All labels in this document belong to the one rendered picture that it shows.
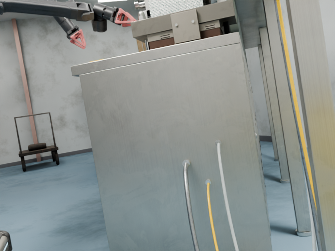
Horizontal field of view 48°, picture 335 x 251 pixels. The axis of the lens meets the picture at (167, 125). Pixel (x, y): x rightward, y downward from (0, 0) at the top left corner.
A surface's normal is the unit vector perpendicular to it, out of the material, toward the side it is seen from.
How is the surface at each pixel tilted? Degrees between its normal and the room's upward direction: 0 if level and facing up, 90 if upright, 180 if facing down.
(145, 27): 90
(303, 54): 90
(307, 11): 90
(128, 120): 90
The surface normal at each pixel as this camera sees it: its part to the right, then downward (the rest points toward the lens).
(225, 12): -0.22, 0.08
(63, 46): 0.27, 0.00
